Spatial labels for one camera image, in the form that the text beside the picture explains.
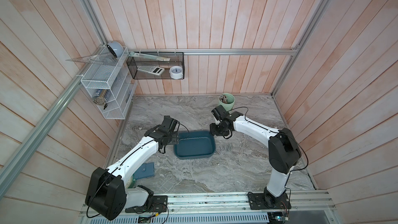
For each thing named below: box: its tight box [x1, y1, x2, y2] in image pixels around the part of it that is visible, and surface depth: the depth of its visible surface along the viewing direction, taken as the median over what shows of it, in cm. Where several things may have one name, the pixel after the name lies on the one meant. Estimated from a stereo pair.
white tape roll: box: [168, 65, 184, 80], surface depth 97 cm
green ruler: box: [129, 51, 171, 62], surface depth 93 cm
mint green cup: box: [218, 92, 236, 112], surface depth 99 cm
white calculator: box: [137, 65, 165, 76], surface depth 100 cm
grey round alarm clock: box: [106, 40, 124, 59], surface depth 85 cm
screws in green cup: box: [218, 94, 228, 104], surface depth 97 cm
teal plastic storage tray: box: [173, 130, 217, 160], surface depth 95 cm
